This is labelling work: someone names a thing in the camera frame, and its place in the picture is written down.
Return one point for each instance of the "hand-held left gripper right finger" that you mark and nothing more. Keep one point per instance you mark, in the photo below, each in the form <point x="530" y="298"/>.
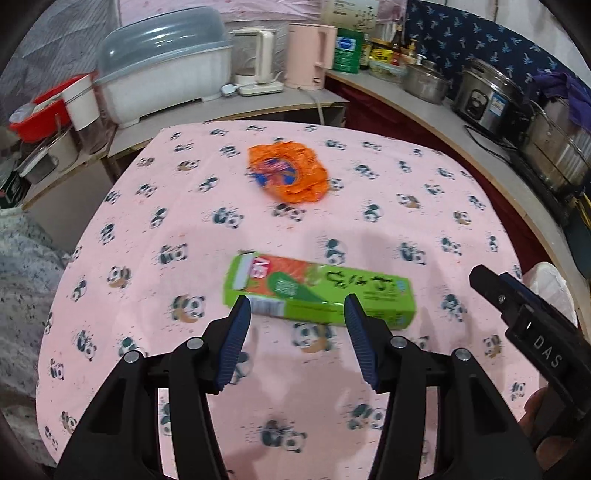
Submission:
<point x="362" y="341"/>

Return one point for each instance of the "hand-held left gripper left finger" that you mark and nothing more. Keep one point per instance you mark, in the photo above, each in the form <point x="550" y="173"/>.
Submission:
<point x="233" y="337"/>

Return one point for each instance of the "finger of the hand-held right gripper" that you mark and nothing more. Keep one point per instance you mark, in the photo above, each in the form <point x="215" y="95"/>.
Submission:
<point x="496" y="290"/>

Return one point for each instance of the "trash bin with white liner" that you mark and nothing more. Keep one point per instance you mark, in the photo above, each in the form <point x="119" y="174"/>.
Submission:
<point x="549" y="286"/>

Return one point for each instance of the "green cardboard box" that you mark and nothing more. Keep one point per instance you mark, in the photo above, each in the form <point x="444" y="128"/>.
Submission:
<point x="314" y="286"/>

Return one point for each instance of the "person's right hand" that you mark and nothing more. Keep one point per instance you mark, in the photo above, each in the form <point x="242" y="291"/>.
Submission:
<point x="532" y="413"/>

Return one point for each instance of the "black induction cooker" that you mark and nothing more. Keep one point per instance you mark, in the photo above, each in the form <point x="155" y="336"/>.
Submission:
<point x="531" y="175"/>

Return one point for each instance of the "pink panda print tablecloth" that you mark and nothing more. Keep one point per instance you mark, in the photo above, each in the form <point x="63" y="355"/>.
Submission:
<point x="184" y="221"/>

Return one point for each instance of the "large steel steamer pot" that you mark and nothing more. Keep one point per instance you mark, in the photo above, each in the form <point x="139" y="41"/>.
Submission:
<point x="554" y="147"/>

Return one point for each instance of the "orange plastic bag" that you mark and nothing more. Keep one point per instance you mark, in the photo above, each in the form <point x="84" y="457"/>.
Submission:
<point x="295" y="161"/>

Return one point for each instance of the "steel rice cooker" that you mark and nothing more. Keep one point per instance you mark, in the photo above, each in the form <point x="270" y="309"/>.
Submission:
<point x="485" y="101"/>

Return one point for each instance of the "dark red cabinet skirt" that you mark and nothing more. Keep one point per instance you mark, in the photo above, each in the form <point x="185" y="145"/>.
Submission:
<point x="392" y="120"/>

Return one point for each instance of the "purple cloth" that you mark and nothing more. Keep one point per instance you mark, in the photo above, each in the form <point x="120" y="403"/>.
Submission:
<point x="572" y="97"/>

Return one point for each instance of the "small steel pot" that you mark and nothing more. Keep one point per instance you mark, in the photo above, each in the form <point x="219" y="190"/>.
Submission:
<point x="425" y="85"/>

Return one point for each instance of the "grey floral blanket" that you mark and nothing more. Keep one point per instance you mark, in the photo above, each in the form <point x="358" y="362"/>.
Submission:
<point x="23" y="277"/>

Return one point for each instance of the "white power plug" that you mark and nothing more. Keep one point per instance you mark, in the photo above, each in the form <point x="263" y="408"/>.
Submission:
<point x="228" y="89"/>

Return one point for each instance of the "yellow labelled jar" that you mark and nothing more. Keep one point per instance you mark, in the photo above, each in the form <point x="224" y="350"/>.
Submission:
<point x="383" y="57"/>

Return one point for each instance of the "white dish box grey lid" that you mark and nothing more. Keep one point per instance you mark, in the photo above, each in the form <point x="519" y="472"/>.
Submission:
<point x="161" y="87"/>

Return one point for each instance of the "tall brown sauce bottle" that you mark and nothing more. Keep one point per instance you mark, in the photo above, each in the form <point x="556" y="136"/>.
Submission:
<point x="398" y="44"/>

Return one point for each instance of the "dark sauce bottle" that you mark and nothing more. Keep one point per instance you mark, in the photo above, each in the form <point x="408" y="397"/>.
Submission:
<point x="365" y="53"/>

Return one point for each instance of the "white plastic cup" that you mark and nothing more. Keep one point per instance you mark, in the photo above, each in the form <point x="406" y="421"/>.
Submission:
<point x="81" y="106"/>

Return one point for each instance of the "green packet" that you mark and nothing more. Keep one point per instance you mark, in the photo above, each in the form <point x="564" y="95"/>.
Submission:
<point x="347" y="50"/>

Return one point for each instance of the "white glass kettle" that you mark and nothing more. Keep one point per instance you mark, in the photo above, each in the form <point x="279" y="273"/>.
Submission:
<point x="258" y="55"/>

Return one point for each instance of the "red plastic basin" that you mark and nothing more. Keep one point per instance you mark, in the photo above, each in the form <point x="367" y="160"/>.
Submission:
<point x="32" y="129"/>

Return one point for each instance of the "pink electric kettle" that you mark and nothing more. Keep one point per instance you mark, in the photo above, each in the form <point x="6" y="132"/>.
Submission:
<point x="302" y="55"/>

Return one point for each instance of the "white carton box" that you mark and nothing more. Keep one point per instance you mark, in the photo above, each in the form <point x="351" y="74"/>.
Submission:
<point x="346" y="11"/>

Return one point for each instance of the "pink curtain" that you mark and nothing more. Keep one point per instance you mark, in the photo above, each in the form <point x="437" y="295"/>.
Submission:
<point x="207" y="9"/>

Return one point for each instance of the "blue printed wall cloth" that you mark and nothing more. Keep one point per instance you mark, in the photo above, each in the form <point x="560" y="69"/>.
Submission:
<point x="485" y="32"/>

